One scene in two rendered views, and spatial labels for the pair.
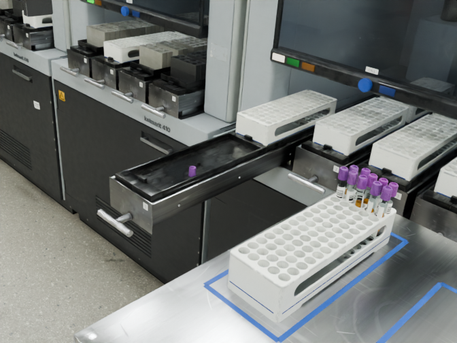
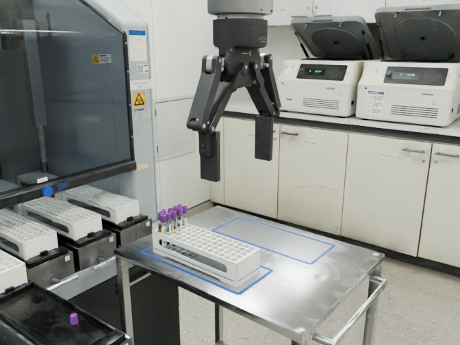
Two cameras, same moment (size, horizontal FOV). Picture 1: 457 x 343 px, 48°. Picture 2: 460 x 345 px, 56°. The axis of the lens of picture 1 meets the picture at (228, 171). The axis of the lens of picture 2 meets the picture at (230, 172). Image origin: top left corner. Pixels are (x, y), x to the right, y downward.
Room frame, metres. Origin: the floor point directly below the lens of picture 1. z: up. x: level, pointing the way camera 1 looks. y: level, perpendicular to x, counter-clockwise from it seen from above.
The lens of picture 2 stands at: (0.66, 0.90, 1.37)
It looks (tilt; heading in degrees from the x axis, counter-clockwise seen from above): 16 degrees down; 266
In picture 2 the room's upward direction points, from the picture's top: straight up
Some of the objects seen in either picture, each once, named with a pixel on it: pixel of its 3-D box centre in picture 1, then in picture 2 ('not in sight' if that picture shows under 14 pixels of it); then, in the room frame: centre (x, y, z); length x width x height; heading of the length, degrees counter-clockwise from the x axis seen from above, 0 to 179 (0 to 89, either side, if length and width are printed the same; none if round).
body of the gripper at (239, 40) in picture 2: not in sight; (239, 53); (0.60, 0.27, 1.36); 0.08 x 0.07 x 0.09; 49
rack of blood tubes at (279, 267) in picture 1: (317, 245); (203, 250); (0.65, -0.15, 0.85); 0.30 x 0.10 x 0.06; 137
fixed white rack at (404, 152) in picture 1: (419, 146); (60, 218); (1.10, -0.44, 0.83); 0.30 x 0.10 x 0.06; 139
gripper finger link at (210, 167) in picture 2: not in sight; (209, 155); (0.64, 0.32, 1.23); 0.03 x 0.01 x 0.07; 139
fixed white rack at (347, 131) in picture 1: (362, 125); (14, 234); (1.20, -0.33, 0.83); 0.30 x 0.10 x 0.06; 139
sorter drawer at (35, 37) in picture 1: (91, 26); not in sight; (2.23, 0.65, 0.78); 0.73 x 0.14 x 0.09; 139
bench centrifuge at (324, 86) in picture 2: not in sight; (331, 65); (-0.32, -2.25, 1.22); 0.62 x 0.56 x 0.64; 47
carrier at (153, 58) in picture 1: (152, 58); not in sight; (1.59, 0.27, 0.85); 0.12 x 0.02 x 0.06; 50
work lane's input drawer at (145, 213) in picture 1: (239, 156); (18, 308); (1.08, -0.02, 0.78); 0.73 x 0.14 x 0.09; 139
